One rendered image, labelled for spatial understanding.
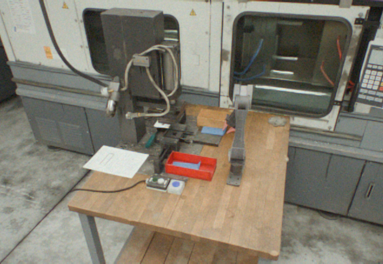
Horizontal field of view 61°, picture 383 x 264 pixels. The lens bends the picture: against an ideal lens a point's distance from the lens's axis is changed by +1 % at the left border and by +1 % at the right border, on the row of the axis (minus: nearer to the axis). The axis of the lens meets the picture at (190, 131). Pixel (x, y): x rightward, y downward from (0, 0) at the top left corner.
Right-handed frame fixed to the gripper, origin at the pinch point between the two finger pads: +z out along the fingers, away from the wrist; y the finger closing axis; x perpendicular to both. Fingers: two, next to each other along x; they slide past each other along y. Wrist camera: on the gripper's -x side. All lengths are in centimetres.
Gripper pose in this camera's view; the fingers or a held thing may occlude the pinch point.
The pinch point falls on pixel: (225, 131)
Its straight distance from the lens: 197.1
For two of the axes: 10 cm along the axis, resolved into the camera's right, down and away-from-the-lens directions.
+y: -8.5, -5.3, -0.7
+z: -4.7, 6.8, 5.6
